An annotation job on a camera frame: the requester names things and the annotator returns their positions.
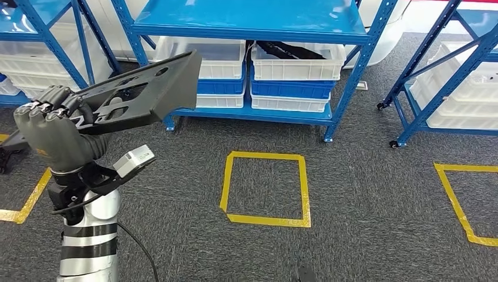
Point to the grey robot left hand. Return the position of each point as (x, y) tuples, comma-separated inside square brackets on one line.
[(54, 144)]

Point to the black plastic plate part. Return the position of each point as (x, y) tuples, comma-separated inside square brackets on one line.
[(171, 85)]

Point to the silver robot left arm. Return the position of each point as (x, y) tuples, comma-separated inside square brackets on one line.
[(91, 257)]

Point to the blue metal shelf rack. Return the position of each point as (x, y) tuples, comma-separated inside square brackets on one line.
[(447, 87), (35, 11), (253, 15)]

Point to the white plastic crate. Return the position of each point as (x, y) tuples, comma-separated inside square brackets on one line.
[(50, 83), (295, 70), (219, 101), (478, 74), (9, 87), (218, 66), (288, 104), (46, 62), (467, 113)]

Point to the yellow floor tape square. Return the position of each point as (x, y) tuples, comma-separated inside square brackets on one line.
[(467, 168), (268, 221)]

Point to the black robot right foot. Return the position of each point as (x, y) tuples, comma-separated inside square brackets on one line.
[(306, 274)]

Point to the small floor outlet plate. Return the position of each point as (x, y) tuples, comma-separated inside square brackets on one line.
[(362, 85)]

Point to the white car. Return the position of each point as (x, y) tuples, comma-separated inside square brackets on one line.
[(383, 31)]

